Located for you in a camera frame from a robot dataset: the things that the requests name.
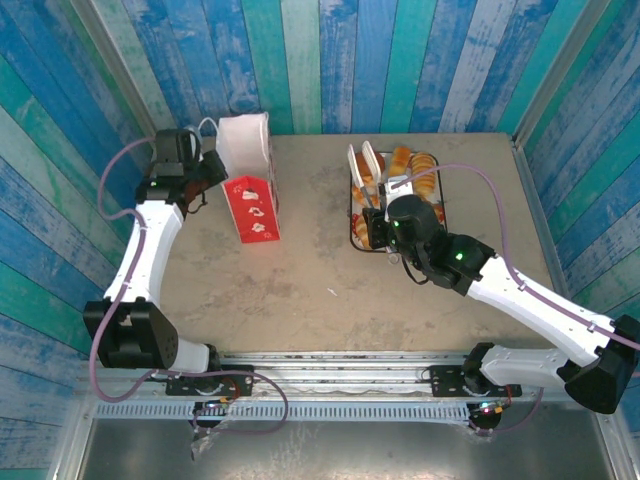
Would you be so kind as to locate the fake croissant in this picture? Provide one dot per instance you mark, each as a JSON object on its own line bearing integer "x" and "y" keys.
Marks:
{"x": 359, "y": 196}
{"x": 361, "y": 231}

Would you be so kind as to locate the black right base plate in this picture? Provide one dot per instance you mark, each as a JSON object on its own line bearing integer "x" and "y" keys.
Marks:
{"x": 445, "y": 382}

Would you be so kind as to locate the white metal tongs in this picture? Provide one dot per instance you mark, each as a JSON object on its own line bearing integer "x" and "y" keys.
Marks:
{"x": 356, "y": 167}

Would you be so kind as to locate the grey metal table edge rail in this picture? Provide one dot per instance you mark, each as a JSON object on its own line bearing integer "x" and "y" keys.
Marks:
{"x": 540, "y": 210}

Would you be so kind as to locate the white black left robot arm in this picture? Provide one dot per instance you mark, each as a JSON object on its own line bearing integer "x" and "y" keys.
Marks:
{"x": 150, "y": 250}

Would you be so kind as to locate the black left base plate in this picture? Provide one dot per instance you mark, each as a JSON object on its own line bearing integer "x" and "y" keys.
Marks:
{"x": 240, "y": 380}

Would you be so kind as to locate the grey metal sheet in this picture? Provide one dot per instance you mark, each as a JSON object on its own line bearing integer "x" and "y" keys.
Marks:
{"x": 375, "y": 450}

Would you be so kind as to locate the red white paper bag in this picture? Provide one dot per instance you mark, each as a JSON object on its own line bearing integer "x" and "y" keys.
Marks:
{"x": 252, "y": 215}

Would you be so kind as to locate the grey metal frame post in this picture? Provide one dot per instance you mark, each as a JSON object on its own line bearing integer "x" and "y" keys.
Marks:
{"x": 557, "y": 65}
{"x": 119, "y": 65}

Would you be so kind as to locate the small electronics board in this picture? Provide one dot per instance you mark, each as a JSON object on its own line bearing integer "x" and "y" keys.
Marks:
{"x": 487, "y": 409}
{"x": 215, "y": 405}

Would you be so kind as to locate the orange fake donut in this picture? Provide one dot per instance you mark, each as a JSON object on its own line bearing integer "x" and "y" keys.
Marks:
{"x": 381, "y": 162}

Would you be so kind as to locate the white strawberry print tray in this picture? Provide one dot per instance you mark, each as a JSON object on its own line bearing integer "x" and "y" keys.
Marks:
{"x": 439, "y": 210}

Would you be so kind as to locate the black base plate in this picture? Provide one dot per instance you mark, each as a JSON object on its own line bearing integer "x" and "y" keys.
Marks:
{"x": 240, "y": 380}
{"x": 445, "y": 382}

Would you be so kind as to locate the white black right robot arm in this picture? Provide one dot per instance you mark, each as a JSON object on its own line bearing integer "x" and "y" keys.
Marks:
{"x": 540, "y": 300}

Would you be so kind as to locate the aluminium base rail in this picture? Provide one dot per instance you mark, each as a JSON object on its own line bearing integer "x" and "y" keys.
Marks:
{"x": 340, "y": 375}

